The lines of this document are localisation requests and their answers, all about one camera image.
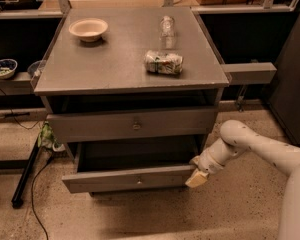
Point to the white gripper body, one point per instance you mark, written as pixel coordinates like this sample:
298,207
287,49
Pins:
209,164

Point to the grey drawer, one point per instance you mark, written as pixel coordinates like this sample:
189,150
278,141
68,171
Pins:
134,164
81,127

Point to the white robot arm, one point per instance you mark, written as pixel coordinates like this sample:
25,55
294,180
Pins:
237,138

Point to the grey drawer cabinet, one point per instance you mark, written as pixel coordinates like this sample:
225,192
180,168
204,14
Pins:
109,74

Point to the grey top drawer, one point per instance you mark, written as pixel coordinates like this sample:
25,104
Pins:
81,127

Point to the crushed green white can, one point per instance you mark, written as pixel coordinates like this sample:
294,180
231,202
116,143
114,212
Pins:
163,63

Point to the grey side shelf block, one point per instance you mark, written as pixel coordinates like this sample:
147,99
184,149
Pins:
249,73

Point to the clear plastic bottle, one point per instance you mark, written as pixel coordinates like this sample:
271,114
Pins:
167,34

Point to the green white bag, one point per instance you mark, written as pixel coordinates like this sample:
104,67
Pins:
47,139

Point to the beige bowl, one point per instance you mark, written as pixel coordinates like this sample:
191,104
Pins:
89,29

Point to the black pole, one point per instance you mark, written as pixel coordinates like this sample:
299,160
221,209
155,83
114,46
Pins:
17,200

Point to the clear glass bowl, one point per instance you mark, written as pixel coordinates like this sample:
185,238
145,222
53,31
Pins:
36,68

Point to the grey left counter shelf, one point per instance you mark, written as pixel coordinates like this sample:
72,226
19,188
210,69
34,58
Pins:
19,84

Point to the blue patterned bowl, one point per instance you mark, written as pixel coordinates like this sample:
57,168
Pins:
7,68

